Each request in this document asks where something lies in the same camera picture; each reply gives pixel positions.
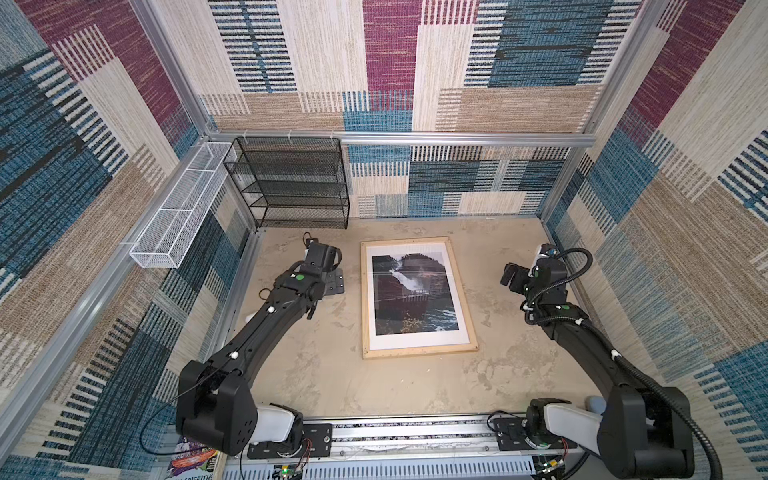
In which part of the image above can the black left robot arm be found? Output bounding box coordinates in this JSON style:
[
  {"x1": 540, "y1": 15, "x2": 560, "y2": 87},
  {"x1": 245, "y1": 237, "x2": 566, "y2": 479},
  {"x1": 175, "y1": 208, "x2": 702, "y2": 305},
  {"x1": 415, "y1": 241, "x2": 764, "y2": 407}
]
[{"x1": 175, "y1": 237, "x2": 343, "y2": 456}]

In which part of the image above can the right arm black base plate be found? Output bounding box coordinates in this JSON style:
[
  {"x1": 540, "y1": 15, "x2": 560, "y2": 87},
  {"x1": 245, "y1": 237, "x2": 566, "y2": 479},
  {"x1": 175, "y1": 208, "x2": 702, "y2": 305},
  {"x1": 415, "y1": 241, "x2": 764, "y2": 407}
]
[{"x1": 488, "y1": 416, "x2": 579, "y2": 451}]

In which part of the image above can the white wire mesh basket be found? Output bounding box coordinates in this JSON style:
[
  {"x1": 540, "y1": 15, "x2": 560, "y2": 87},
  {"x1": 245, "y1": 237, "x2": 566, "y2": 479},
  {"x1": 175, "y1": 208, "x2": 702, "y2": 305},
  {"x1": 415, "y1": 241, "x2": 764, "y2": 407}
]
[{"x1": 130, "y1": 142, "x2": 233, "y2": 269}]

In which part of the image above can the black corrugated cable hose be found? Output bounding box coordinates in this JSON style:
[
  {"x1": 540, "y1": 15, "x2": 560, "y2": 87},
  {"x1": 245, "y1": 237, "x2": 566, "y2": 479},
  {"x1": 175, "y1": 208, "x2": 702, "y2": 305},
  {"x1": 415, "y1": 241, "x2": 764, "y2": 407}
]
[{"x1": 521, "y1": 245, "x2": 724, "y2": 480}]

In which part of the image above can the aluminium front rail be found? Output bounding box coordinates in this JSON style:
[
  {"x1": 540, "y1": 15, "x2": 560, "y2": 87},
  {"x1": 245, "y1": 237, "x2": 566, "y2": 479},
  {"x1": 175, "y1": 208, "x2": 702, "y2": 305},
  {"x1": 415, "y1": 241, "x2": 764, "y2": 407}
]
[{"x1": 222, "y1": 411, "x2": 611, "y2": 479}]

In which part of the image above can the black wire mesh shelf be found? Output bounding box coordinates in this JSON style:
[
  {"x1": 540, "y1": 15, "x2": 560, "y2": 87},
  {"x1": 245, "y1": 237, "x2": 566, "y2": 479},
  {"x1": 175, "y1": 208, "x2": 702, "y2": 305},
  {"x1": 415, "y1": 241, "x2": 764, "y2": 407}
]
[{"x1": 223, "y1": 137, "x2": 350, "y2": 229}]

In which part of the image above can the white bordered dark photo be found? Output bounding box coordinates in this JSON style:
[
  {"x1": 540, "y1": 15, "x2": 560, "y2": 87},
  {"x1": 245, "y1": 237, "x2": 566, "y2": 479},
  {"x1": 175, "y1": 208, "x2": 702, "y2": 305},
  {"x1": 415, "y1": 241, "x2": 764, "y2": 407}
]
[{"x1": 372, "y1": 251, "x2": 459, "y2": 336}]

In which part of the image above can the light wooden picture frame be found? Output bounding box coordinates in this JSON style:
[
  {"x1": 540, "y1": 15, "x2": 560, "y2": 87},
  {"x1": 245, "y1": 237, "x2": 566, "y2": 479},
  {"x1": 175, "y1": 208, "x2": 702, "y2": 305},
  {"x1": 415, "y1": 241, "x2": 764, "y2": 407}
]
[{"x1": 359, "y1": 236, "x2": 481, "y2": 361}]

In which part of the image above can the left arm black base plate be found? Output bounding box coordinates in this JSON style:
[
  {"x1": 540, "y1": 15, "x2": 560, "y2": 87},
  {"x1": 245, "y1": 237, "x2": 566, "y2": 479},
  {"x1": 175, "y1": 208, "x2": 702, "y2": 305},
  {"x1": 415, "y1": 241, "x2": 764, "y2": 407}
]
[{"x1": 246, "y1": 423, "x2": 334, "y2": 460}]

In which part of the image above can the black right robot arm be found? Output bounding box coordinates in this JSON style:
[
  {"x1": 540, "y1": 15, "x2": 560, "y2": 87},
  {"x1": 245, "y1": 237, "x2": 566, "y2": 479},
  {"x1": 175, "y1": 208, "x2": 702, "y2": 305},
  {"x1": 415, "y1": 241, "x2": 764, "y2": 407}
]
[{"x1": 500, "y1": 244, "x2": 695, "y2": 479}]

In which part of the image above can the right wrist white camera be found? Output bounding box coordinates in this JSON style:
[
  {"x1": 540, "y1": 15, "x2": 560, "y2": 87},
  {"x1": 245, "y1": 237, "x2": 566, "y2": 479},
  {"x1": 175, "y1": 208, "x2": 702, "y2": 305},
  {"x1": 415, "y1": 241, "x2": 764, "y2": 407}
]
[{"x1": 532, "y1": 243, "x2": 559, "y2": 268}]

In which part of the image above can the colourful treehouse book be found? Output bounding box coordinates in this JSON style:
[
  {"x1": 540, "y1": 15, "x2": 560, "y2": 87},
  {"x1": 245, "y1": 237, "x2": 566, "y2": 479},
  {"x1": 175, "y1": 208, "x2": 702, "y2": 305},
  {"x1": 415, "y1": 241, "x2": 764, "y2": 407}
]
[{"x1": 165, "y1": 437, "x2": 219, "y2": 480}]

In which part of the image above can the grey blue padded object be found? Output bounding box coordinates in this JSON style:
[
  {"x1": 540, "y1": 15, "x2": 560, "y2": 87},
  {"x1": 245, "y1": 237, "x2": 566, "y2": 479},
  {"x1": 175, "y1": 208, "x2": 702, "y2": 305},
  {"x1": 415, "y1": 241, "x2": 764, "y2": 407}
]
[{"x1": 585, "y1": 395, "x2": 607, "y2": 415}]

